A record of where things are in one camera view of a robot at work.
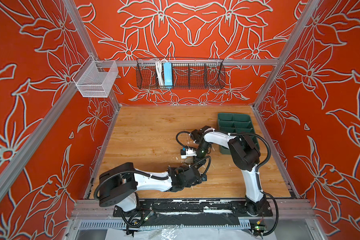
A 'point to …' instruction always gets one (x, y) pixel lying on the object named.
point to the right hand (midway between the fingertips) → (193, 167)
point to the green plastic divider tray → (236, 123)
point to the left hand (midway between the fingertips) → (189, 170)
